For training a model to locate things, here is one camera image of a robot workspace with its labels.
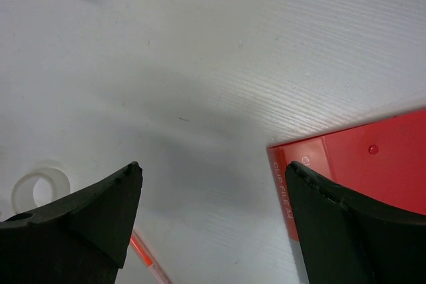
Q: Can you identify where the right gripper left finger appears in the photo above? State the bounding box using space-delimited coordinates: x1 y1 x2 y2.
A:
1 162 143 283

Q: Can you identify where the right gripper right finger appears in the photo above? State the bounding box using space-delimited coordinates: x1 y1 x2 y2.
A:
285 162 425 283

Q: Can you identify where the orange red pen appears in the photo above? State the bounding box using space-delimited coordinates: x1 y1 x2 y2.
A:
130 230 172 284

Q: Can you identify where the small white tape roll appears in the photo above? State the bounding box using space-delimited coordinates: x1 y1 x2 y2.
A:
11 160 71 213

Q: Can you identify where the red clip file folder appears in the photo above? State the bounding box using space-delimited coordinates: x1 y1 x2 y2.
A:
266 106 426 284

